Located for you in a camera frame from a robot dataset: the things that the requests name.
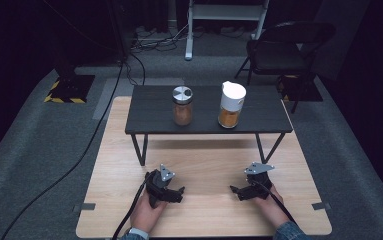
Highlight grey tape strip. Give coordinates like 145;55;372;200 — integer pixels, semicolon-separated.
311;201;332;211
72;202;97;213

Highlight black folding chair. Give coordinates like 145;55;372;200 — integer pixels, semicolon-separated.
233;21;337;114

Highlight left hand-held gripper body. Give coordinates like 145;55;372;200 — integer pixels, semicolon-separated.
144;163;184;210

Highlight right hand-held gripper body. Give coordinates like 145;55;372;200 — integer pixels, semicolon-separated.
241;161;276;202

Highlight person's left hand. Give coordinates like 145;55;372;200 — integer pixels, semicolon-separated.
129;191;169;234

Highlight short black floor cable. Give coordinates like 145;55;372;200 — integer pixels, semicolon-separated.
124;52;147;86

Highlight white desk frame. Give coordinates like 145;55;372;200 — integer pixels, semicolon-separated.
184;0;270;61

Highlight glass spice jar white lid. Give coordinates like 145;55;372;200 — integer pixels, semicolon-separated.
217;80;248;130

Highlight long black floor cable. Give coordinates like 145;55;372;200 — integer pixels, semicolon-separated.
0;61;125;240

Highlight grey floor tape patch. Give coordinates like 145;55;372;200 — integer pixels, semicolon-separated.
92;77;186;121

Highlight black stand base striped edge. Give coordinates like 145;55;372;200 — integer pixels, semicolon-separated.
43;74;96;104

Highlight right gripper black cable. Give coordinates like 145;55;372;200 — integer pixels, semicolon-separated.
249;178;298;225

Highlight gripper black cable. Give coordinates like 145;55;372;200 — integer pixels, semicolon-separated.
249;178;298;225
111;171;157;240

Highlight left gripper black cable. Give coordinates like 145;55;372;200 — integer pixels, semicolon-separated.
111;171;157;240

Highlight tangle of floor cables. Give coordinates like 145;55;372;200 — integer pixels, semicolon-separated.
129;23;193;53

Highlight glass spice jar metal lid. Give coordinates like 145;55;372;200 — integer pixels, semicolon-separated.
171;85;194;127

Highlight person's right hand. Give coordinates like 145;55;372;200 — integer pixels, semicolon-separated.
253;184;292;230

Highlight black shelf with metal legs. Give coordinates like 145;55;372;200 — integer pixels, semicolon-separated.
124;84;294;167

